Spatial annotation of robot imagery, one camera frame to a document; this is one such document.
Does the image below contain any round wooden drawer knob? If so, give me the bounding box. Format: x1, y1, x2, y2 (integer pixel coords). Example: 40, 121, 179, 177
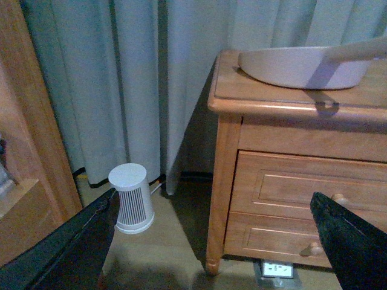
300, 242, 324, 257
331, 193, 348, 205

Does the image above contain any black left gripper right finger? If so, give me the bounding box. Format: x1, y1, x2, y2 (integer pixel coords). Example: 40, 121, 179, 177
310, 192, 386, 289

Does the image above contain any white cylindrical air purifier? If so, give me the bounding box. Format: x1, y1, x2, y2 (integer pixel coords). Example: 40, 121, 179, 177
108, 163, 155, 234

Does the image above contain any white power cable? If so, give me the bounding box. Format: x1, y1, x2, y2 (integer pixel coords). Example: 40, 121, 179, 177
150, 177, 166, 194

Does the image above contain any wooden nightstand with drawers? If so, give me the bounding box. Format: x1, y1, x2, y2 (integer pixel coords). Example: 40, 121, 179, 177
206, 50, 386, 275

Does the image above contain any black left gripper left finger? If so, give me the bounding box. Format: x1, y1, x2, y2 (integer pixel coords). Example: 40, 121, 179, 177
1, 189, 120, 289

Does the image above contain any pale grey curtain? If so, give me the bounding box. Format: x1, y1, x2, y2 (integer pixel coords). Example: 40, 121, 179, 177
21, 1, 386, 194

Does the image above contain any round wooden drawer knob upper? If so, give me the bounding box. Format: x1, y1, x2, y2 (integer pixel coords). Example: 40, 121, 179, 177
331, 193, 348, 205

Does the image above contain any wooden cabinet at left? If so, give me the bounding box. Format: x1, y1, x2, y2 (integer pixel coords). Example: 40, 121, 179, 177
1, 1, 82, 264

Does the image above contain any round wooden drawer knob lower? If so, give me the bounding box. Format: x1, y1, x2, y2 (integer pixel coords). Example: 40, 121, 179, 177
300, 242, 324, 257

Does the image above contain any floor power outlet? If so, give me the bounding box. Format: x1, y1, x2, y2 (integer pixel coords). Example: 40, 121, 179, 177
253, 259, 303, 289

